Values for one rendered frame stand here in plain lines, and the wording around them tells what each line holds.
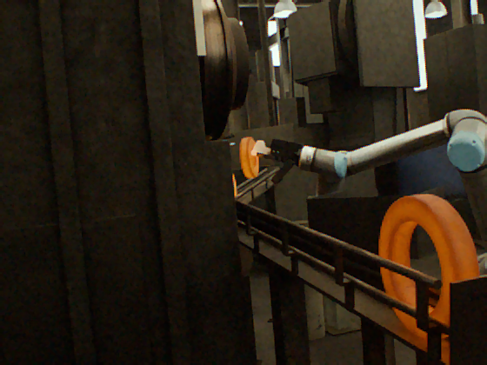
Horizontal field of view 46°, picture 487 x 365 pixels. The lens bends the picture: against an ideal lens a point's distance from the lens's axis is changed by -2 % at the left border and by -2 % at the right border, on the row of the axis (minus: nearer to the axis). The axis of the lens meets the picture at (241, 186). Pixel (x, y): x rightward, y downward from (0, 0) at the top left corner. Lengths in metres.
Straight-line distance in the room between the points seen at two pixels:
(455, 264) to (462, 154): 1.25
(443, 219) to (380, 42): 4.71
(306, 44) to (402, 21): 0.91
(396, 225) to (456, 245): 0.12
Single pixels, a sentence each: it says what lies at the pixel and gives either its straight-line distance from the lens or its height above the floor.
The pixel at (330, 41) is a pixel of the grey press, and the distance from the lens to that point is 5.38.
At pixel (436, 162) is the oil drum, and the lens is 5.05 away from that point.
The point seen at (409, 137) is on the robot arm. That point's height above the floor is 0.85.
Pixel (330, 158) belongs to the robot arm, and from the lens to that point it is 2.13.
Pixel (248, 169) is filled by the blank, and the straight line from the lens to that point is 2.17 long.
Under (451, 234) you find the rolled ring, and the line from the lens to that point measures 0.70.
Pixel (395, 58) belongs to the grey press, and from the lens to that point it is 5.51.
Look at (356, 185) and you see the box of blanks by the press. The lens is 4.41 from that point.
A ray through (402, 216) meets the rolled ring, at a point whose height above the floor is 0.74.
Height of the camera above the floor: 0.83
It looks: 3 degrees down
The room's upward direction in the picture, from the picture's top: 5 degrees counter-clockwise
